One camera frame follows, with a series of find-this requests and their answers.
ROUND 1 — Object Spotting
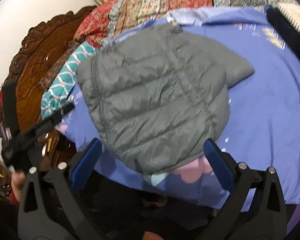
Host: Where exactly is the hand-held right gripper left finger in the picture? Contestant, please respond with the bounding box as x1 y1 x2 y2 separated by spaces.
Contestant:
17 137 103 240

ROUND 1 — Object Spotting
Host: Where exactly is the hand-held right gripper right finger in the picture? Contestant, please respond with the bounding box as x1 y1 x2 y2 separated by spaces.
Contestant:
203 138 288 240

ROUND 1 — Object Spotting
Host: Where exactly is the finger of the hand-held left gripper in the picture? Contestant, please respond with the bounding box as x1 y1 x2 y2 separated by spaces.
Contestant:
17 104 75 143

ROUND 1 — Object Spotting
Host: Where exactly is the grey puffer jacket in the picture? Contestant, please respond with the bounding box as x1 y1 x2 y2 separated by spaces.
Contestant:
76 23 255 175

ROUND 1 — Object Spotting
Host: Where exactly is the person's left hand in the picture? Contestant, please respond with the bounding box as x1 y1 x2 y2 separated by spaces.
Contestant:
12 172 27 202

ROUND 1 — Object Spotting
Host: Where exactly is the carved wooden headboard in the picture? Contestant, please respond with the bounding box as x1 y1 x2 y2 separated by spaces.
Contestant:
2 5 98 175

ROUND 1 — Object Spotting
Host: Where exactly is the teal wave-patterned pillow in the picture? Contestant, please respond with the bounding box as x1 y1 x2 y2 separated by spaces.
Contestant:
41 41 100 119

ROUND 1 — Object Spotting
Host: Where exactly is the dark floral cloth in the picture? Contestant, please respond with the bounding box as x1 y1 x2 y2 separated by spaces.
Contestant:
37 39 80 89

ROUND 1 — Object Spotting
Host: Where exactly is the blue printed bed sheet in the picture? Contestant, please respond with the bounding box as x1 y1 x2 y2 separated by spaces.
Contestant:
54 5 300 213

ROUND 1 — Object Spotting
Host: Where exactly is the navy and cream knit garment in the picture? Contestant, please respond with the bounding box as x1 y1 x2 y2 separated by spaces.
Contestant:
266 2 300 63

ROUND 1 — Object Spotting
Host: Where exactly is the red floral patchwork quilt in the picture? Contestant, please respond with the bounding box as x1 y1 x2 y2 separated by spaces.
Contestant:
74 0 300 50

